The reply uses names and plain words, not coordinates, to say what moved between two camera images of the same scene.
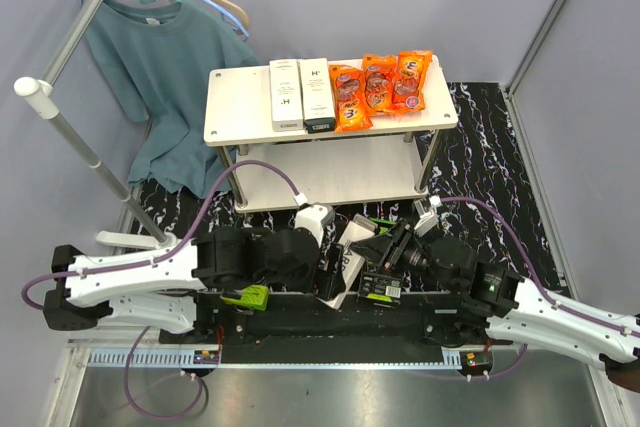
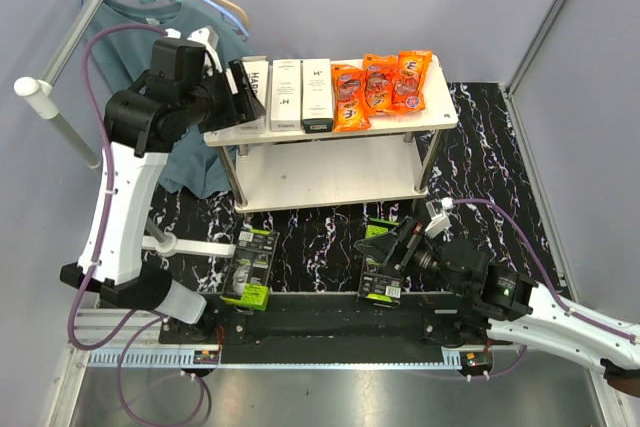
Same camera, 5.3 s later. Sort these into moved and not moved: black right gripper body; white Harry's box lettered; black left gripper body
Moved: white Harry's box lettered; black left gripper body
Not moved: black right gripper body
